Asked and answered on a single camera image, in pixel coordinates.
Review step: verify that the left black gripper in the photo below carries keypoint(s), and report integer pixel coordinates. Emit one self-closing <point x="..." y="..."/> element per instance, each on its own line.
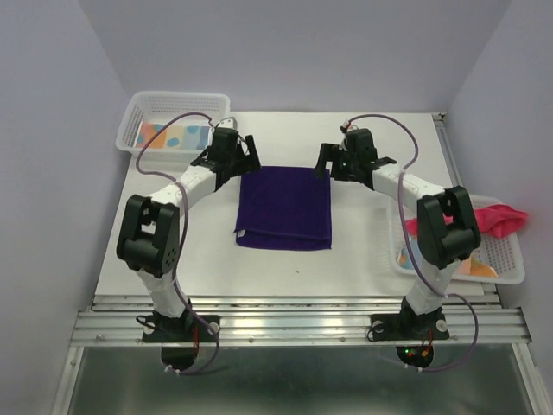
<point x="244" y="167"/>

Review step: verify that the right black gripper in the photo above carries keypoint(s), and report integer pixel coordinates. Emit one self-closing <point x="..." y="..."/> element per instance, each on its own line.
<point x="327" y="153"/>

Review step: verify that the purple towel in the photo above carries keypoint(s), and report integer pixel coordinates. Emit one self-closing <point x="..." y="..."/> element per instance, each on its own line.
<point x="284" y="209"/>

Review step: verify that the polka dot striped towel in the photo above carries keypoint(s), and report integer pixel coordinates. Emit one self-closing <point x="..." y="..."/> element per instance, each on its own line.
<point x="175" y="137"/>

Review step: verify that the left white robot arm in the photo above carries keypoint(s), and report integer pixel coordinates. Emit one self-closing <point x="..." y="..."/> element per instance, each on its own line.
<point x="153" y="226"/>

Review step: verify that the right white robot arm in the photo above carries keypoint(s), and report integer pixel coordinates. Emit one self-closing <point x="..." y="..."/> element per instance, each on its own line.
<point x="440" y="255"/>

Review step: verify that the left white plastic basket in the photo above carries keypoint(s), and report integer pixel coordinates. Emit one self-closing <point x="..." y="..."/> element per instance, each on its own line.
<point x="168" y="108"/>

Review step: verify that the white plastic basket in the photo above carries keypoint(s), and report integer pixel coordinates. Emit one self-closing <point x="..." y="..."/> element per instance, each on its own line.
<point x="499" y="261"/>
<point x="168" y="108"/>

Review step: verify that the orange blue patchwork towel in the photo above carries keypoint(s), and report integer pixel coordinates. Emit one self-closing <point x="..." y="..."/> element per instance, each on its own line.
<point x="470" y="267"/>

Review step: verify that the pink towel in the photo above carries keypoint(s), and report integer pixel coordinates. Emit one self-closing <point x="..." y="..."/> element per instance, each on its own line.
<point x="498" y="221"/>

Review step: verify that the right white plastic basket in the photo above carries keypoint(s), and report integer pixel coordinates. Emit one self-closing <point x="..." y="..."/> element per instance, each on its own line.
<point x="499" y="261"/>

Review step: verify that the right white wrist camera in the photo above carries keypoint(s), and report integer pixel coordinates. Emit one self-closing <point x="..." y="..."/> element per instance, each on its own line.
<point x="345" y="128"/>

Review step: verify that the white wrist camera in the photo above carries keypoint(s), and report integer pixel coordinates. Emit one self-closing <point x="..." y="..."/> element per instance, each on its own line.
<point x="229" y="123"/>
<point x="345" y="128"/>

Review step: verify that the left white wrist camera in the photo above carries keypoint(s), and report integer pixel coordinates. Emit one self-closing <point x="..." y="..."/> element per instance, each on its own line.
<point x="229" y="123"/>

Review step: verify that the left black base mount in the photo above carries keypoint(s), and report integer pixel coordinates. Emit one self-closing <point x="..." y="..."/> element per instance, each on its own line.
<point x="161" y="329"/>

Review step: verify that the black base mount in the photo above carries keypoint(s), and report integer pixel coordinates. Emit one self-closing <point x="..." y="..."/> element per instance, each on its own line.
<point x="161" y="329"/>
<point x="403" y="329"/>

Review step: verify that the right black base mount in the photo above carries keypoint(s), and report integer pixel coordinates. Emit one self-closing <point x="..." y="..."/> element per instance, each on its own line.
<point x="403" y="329"/>

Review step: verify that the aluminium rail frame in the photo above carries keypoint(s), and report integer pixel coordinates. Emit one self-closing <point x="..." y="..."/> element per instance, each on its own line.
<point x="293" y="335"/>

